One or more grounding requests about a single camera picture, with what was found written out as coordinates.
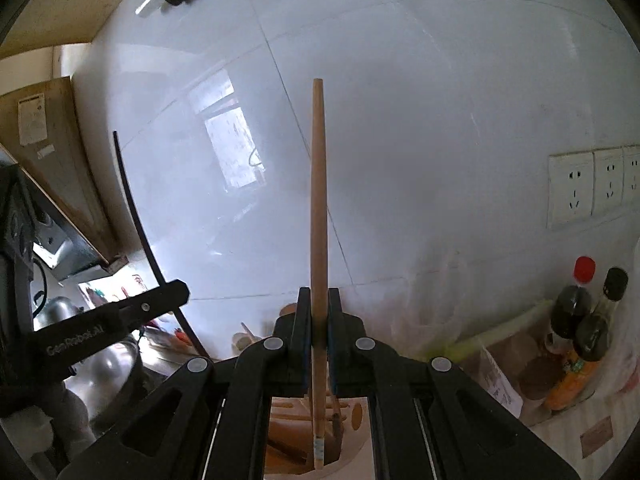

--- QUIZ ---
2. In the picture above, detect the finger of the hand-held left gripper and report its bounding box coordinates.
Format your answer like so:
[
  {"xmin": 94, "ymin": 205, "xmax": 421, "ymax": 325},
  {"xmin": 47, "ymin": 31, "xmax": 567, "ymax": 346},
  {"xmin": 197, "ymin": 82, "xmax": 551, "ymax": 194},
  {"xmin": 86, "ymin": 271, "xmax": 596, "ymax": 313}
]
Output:
[{"xmin": 117, "ymin": 280, "xmax": 191, "ymax": 334}]

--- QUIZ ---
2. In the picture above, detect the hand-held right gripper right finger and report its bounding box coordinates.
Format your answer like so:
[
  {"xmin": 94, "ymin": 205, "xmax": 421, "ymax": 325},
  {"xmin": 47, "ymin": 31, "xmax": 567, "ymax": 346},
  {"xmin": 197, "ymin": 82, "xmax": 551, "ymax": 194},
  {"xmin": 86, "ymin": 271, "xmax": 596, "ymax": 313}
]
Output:
[{"xmin": 326, "ymin": 287, "xmax": 581, "ymax": 480}]

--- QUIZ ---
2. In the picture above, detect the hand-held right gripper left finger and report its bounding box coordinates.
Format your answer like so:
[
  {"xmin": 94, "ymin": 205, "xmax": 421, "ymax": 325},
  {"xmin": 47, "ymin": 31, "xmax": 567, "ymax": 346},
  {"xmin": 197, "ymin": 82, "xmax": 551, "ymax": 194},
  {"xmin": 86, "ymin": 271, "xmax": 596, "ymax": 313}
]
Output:
[{"xmin": 57, "ymin": 286, "xmax": 313, "ymax": 480}]

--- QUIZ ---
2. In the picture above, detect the white utensil holder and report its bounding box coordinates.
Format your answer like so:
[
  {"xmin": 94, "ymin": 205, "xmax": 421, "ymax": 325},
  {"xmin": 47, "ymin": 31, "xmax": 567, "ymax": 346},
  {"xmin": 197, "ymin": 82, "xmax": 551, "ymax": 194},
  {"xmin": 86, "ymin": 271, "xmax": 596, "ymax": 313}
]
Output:
[{"xmin": 265, "ymin": 395, "xmax": 373, "ymax": 476}]

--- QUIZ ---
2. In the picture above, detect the light wooden chopstick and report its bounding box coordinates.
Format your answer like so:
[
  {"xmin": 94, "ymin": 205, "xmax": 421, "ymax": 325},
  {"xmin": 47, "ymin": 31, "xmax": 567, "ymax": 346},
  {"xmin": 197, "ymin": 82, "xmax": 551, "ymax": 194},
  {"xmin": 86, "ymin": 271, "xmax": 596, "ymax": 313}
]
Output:
[{"xmin": 310, "ymin": 78, "xmax": 328, "ymax": 471}]

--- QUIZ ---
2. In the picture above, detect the person's left hand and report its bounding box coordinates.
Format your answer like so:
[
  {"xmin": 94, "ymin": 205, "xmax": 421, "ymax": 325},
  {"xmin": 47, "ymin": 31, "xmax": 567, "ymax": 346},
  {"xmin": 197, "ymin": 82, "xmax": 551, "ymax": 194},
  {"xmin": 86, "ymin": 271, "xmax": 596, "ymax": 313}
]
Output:
[{"xmin": 0, "ymin": 379, "xmax": 97, "ymax": 467}]

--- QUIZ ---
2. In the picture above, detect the steel pot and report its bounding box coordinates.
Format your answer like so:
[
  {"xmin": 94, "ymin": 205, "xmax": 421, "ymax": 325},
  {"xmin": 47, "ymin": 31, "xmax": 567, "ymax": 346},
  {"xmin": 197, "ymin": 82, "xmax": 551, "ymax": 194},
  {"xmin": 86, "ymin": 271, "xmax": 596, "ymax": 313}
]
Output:
[{"xmin": 32, "ymin": 297, "xmax": 85, "ymax": 332}]

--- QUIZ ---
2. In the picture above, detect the steel range hood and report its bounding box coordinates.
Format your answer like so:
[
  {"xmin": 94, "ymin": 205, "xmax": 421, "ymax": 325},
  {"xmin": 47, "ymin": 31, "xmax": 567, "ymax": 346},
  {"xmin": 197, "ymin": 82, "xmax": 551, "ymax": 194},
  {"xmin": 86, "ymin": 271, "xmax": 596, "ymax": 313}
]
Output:
[{"xmin": 27, "ymin": 220, "xmax": 108, "ymax": 283}]

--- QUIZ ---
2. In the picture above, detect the clear plastic bag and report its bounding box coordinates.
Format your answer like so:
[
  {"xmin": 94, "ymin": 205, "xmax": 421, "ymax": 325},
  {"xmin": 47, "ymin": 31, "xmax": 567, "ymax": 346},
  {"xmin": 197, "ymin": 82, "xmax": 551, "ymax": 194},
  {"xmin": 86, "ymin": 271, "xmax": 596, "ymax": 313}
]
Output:
[{"xmin": 390, "ymin": 250, "xmax": 483, "ymax": 363}]

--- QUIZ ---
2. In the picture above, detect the brown cardboard box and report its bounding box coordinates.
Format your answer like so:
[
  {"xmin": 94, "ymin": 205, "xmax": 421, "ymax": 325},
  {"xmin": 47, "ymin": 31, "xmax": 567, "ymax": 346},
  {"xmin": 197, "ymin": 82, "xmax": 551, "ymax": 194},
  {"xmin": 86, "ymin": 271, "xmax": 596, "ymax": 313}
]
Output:
[{"xmin": 477, "ymin": 317, "xmax": 558, "ymax": 428}]

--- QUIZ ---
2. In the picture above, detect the red cap sauce bottle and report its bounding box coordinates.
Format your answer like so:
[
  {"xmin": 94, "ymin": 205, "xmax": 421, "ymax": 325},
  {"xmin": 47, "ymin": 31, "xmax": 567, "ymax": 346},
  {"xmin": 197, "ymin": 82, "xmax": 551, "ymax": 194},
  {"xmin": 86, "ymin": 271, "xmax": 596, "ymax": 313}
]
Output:
[{"xmin": 545, "ymin": 256, "xmax": 598, "ymax": 356}]

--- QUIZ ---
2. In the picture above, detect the orange label sauce bottle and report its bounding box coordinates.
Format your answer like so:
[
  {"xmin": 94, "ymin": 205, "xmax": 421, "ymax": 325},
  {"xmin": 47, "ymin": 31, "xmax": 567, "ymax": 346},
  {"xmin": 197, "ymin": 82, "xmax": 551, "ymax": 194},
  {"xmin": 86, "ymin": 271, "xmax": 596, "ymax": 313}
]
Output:
[{"xmin": 544, "ymin": 267, "xmax": 629, "ymax": 412}]

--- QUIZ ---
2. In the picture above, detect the small brown card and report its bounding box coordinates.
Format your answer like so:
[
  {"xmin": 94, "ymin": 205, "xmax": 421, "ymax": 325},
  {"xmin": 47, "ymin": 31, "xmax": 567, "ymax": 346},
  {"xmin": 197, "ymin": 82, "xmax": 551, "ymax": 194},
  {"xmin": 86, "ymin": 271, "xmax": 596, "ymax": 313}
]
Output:
[{"xmin": 580, "ymin": 416, "xmax": 616, "ymax": 459}]

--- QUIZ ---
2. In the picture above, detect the white wall socket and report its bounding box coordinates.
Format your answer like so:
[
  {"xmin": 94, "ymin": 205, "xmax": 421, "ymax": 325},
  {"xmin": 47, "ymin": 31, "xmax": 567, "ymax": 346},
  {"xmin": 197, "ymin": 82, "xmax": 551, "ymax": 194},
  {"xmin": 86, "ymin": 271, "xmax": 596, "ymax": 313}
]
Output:
[
  {"xmin": 592, "ymin": 147, "xmax": 626, "ymax": 216},
  {"xmin": 622, "ymin": 145, "xmax": 640, "ymax": 206},
  {"xmin": 547, "ymin": 152, "xmax": 596, "ymax": 231}
]

